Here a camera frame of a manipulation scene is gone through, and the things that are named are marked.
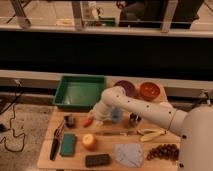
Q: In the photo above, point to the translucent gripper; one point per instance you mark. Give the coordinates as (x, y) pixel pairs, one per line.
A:
(98, 113)

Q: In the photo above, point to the orange pepper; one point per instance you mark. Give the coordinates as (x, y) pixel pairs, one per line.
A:
(87, 122)

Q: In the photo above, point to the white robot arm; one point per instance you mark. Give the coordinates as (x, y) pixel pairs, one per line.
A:
(195, 128)

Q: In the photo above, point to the blue paper cup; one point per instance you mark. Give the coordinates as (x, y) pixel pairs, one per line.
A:
(116, 115)

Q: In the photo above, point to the metal cup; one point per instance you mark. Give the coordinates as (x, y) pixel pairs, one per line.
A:
(134, 119)

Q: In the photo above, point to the yellow apple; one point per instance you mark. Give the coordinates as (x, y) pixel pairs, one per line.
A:
(89, 141)

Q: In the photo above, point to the black binder clip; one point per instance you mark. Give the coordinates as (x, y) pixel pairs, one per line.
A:
(69, 121)

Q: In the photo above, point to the wooden cutting board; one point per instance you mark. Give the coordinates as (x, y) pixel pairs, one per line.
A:
(105, 144)

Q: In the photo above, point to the green plastic tray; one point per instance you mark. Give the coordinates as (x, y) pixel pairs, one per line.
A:
(79, 92)

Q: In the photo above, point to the black eraser block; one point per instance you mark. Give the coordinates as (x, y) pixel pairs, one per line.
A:
(97, 160)

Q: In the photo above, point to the green sponge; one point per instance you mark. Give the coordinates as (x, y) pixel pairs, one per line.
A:
(68, 145)

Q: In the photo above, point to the metal fork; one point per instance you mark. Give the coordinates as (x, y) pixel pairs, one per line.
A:
(126, 133)

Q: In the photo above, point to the purple bowl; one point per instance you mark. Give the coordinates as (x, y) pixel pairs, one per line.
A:
(128, 86)

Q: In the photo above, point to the blue grey cloth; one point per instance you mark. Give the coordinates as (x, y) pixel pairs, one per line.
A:
(130, 154)

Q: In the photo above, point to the yellow banana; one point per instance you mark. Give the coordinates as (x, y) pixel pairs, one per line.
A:
(148, 135)

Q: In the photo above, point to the orange bowl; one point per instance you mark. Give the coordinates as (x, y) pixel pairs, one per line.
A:
(149, 91)

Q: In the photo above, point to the bunch of red grapes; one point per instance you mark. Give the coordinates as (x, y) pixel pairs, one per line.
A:
(165, 151)

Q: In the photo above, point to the black handled knife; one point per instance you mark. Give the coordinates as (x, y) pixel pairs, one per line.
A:
(55, 142)

